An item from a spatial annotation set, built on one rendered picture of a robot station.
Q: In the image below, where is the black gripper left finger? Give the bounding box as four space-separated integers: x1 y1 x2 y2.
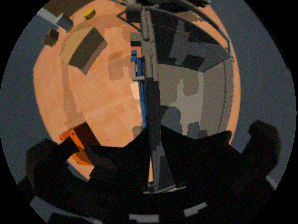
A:
84 127 152 192

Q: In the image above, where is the blue plastic tray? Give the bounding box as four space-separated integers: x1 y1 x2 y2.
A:
130 51 149 129

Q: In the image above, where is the grey cylinder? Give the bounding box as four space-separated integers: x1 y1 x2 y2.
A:
55 12 73 31

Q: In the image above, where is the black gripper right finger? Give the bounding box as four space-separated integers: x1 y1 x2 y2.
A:
160 125 231 188

